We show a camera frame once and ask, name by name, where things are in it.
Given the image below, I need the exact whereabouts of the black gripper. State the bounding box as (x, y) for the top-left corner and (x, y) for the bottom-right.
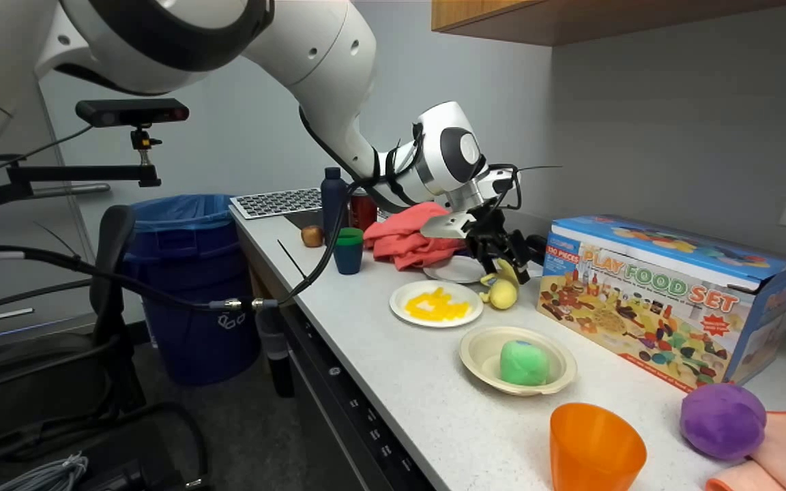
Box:
(465, 207), (530, 283)

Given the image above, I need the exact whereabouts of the yellow toy banana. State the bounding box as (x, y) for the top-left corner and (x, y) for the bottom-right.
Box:
(480, 260), (517, 312)

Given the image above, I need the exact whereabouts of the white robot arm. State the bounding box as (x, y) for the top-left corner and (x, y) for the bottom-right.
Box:
(0, 0), (530, 270)

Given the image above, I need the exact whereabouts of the white plate with yellow food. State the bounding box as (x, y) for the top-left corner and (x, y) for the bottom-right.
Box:
(388, 281), (483, 330)

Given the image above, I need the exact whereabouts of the beige plate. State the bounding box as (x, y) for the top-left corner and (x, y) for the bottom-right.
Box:
(457, 326), (577, 395)

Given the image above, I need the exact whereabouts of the green toy fruit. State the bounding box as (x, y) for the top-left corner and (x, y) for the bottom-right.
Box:
(500, 342), (550, 384)

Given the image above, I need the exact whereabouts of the small orange toy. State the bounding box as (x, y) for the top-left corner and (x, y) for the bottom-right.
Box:
(299, 227), (322, 248)

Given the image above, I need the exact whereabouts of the purple toy ball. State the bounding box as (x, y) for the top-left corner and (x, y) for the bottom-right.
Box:
(680, 384), (766, 462)

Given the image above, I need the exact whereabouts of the red cloth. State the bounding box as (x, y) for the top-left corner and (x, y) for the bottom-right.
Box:
(362, 201), (461, 270)

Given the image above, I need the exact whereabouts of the dark red cup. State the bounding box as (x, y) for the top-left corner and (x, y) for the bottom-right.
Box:
(349, 193), (377, 230)

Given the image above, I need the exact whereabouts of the blue cup green rim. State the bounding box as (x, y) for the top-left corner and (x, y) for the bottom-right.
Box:
(333, 227), (362, 275)

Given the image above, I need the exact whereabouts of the dark blue bottle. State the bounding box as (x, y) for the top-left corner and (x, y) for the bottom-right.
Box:
(319, 166), (349, 240)

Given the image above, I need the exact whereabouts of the play food set box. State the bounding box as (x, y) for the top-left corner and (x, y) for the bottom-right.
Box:
(536, 215), (786, 390)

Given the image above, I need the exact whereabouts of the orange plastic cup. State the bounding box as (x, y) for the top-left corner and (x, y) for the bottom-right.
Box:
(547, 405), (646, 491)

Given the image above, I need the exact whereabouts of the laptop keyboard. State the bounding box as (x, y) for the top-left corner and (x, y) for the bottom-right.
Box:
(232, 188), (322, 221)

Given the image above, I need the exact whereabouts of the wooden cabinet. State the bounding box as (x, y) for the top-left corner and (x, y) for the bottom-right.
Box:
(430, 0), (786, 46)

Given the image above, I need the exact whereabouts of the blue recycling bin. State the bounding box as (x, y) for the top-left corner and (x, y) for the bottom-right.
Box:
(123, 193), (259, 387)

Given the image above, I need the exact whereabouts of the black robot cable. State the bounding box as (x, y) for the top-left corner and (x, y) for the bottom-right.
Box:
(0, 117), (430, 316)

